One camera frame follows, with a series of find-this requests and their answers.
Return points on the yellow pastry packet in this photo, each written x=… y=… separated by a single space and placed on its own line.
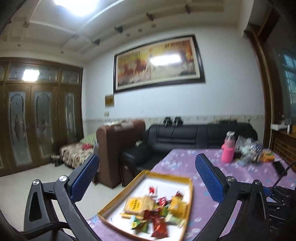
x=178 y=208

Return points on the ceiling light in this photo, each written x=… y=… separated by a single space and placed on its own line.
x=78 y=7

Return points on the brown armchair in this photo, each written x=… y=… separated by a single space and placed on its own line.
x=112 y=141

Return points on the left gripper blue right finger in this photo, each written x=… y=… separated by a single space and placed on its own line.
x=213 y=178

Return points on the white cloth clutter pile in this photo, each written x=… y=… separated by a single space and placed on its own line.
x=249 y=151

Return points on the small wall plaque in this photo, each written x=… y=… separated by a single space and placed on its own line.
x=109 y=101

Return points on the pink sleeved thermos bottle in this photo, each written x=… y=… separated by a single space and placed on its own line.
x=228 y=148

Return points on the yellow biscuit packet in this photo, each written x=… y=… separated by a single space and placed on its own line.
x=136 y=206

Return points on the green yellow snack packet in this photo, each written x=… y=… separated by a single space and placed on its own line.
x=138 y=224

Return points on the wooden tv cabinet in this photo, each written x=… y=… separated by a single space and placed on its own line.
x=273 y=41

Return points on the red orange snack packet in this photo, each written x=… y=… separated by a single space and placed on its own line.
x=160 y=228

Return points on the small red candy packet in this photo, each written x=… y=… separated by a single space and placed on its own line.
x=153 y=191

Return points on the dark wooden door cabinet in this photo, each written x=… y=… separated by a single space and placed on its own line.
x=41 y=111

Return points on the floral covered bed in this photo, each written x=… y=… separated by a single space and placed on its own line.
x=73 y=155

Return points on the large red candy packet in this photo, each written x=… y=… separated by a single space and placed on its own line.
x=152 y=214

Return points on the orange yellow snack box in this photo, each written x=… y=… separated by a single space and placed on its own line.
x=267 y=156

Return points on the framed horse painting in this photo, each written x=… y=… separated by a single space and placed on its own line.
x=165 y=62

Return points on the black clip device left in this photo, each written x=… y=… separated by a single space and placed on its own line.
x=167 y=121

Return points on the black clip device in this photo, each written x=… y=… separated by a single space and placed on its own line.
x=178 y=121
x=167 y=121

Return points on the yellow cardboard box tray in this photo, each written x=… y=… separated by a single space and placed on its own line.
x=168 y=187

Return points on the purple floral tablecloth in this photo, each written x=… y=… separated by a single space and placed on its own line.
x=243 y=215

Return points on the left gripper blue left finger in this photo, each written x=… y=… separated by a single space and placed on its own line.
x=82 y=176

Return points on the black clip device right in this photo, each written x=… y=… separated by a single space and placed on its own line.
x=178 y=121

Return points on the black leather sofa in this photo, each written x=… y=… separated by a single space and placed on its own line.
x=159 y=140

